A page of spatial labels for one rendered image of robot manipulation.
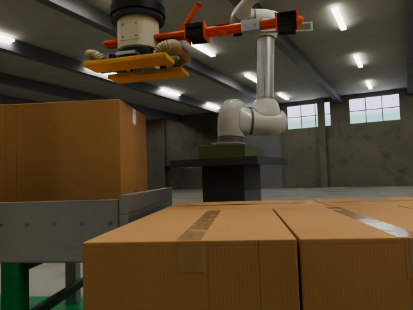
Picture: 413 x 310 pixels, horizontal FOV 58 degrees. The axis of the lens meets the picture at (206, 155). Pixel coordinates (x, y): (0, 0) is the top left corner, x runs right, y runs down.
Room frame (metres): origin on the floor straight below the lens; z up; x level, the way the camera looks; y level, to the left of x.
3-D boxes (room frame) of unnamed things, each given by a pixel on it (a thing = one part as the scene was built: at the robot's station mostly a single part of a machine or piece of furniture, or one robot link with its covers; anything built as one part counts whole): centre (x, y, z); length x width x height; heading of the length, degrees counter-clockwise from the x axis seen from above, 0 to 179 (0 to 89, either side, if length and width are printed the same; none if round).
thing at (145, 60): (1.41, 0.29, 1.12); 0.34 x 0.10 x 0.05; 76
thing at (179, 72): (1.60, 0.24, 1.12); 0.34 x 0.10 x 0.05; 76
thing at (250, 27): (1.39, -0.19, 1.22); 0.07 x 0.07 x 0.04; 76
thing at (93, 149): (1.55, 0.59, 0.75); 0.60 x 0.40 x 0.40; 86
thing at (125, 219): (1.50, 0.22, 0.48); 0.70 x 0.03 x 0.15; 174
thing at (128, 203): (1.50, 0.23, 0.58); 0.70 x 0.03 x 0.06; 174
